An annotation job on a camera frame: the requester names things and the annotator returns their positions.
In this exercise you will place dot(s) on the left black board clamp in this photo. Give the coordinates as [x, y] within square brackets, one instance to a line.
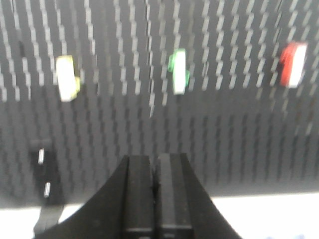
[44, 163]

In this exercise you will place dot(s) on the white standing desk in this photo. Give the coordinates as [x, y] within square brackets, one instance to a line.
[279, 216]

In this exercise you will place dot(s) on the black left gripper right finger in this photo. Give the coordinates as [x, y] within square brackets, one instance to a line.
[184, 210]

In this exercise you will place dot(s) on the red toggle switch lower row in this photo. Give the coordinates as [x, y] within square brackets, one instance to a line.
[292, 60]

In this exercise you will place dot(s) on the yellow toggle switch lower row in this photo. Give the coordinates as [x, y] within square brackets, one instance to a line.
[68, 82]

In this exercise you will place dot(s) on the black perforated pegboard panel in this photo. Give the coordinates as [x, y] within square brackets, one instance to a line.
[243, 132]

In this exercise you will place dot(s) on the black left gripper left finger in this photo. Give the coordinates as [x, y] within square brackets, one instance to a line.
[123, 208]

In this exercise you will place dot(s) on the green toggle switch lower row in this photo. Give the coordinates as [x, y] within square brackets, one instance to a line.
[180, 74]

